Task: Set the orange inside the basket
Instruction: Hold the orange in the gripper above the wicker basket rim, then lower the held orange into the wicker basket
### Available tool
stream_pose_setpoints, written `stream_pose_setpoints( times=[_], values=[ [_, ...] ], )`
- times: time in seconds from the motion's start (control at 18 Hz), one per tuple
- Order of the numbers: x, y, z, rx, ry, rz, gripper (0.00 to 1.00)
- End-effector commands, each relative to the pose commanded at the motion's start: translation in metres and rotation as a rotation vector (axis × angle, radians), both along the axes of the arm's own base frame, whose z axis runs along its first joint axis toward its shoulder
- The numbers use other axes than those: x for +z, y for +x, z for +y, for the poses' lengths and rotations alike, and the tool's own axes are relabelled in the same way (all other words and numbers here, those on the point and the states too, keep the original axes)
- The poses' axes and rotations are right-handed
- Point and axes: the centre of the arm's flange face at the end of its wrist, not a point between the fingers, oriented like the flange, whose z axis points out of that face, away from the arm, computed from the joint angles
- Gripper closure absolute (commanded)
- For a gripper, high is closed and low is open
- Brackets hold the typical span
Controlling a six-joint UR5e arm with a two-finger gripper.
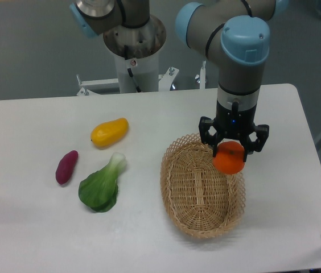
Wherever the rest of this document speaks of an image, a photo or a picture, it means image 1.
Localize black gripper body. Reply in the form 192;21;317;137
209;102;257;142

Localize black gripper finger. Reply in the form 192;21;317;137
241;124;270;163
199;116;220;157

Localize orange fruit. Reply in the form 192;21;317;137
213;141;245;175

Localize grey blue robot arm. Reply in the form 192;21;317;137
69;1;289;155

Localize woven wicker basket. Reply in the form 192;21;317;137
160;134;246;239

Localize yellow mango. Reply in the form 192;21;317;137
90;118;129;148

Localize green bok choy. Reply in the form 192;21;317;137
78;152;127;213

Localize purple sweet potato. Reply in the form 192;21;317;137
55;150;79;185

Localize white metal base frame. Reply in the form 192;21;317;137
76;60;208;96

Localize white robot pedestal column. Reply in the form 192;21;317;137
103;15;166;93

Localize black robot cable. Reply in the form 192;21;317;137
124;44;143;93

